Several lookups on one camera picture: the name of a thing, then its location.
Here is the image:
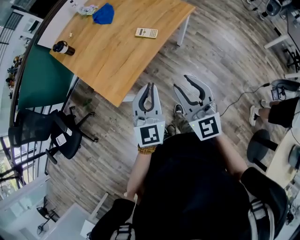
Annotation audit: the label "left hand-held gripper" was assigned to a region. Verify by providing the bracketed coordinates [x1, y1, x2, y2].
[132, 82, 166, 148]

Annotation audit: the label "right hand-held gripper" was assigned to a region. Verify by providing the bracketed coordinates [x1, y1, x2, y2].
[172, 74, 222, 142]

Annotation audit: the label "beige calculator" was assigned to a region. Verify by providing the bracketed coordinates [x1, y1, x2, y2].
[135, 27, 158, 39]

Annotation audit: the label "person's right forearm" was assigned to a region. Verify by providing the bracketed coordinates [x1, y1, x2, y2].
[215, 135, 248, 182]

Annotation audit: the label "person's left forearm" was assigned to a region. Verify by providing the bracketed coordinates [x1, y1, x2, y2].
[126, 150, 153, 203]

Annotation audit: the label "white table leg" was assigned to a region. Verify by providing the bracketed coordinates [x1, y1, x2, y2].
[121, 93, 137, 103]
[176, 14, 191, 46]

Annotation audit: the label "person's camouflage trousers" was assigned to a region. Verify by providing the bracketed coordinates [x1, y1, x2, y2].
[172, 112, 194, 135]

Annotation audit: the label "black round stool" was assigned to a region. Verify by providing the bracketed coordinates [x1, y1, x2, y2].
[246, 128, 279, 173]

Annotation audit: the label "black mesh office chair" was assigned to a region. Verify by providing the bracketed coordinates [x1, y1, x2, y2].
[8, 105, 99, 165]

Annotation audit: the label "person's black shirt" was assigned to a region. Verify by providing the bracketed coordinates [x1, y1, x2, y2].
[90, 132, 289, 240]

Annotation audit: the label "blue cloth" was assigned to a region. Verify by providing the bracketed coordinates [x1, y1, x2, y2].
[92, 2, 115, 25]

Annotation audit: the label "black and white tumbler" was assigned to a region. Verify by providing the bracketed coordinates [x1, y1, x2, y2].
[52, 40, 76, 56]

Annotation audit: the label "black chair base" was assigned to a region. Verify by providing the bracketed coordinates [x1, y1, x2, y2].
[282, 48, 300, 72]

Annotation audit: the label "beige desk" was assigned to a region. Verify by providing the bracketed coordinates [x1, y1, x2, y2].
[266, 132, 300, 189]

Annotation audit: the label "green partition panel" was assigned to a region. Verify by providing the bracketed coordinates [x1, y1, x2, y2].
[17, 44, 75, 111]

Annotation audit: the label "crumpled clear wrapper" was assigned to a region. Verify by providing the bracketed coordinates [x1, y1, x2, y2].
[78, 4, 99, 16]

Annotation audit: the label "grey office chair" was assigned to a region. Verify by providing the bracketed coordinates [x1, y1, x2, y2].
[265, 0, 283, 17]

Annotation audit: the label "white partitioned desk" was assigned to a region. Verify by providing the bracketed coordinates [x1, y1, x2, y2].
[0, 174, 110, 240]

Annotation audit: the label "wooden bead bracelet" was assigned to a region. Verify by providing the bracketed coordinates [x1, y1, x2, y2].
[137, 145, 157, 155]

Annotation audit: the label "black floor cable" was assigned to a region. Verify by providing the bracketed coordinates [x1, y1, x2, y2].
[219, 82, 270, 117]

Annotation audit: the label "white desk frame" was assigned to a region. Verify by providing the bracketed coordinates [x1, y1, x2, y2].
[263, 33, 300, 80]

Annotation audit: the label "person's left shoulder strap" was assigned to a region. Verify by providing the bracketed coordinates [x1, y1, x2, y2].
[110, 221, 136, 240]

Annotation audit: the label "person's shoulder strap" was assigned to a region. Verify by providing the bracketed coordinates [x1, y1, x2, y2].
[110, 221, 136, 240]
[247, 198, 275, 240]

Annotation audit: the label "person's right shoulder strap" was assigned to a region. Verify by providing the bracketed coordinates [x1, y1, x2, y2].
[247, 198, 275, 240]

